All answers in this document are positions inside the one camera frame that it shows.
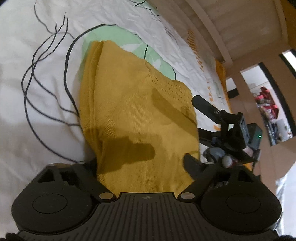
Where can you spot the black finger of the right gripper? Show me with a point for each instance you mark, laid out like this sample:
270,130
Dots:
206,108

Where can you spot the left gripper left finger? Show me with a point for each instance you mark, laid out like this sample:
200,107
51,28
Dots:
82,175

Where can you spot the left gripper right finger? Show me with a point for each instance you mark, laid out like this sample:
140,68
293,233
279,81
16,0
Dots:
201,173

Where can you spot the mustard yellow knit garment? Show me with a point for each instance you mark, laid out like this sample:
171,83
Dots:
138,122

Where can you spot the colourful clothes on shelf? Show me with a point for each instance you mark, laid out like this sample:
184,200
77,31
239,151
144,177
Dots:
274,118

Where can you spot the orange blanket at bed edge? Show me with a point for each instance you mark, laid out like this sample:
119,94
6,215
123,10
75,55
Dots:
221,72

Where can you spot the white patterned bed sheet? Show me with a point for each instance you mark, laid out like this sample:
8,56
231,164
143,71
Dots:
43,47

